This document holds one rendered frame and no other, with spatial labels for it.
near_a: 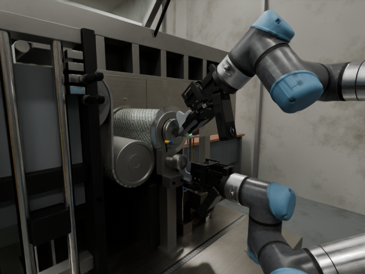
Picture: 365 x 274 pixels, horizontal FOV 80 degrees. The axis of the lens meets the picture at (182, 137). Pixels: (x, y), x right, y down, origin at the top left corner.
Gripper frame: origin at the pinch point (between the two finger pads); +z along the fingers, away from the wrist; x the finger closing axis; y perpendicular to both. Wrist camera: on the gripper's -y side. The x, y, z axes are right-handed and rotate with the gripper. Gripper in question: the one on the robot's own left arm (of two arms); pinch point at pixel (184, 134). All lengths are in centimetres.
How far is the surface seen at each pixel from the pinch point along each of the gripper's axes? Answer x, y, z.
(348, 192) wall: -286, -83, 58
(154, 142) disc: 8.1, 1.0, 4.1
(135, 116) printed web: 6.8, 13.3, 8.3
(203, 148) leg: -75, 17, 56
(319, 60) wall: -287, 73, -13
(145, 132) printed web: 8.2, 5.3, 5.5
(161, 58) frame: -23, 47, 10
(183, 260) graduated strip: 5.8, -29.5, 18.0
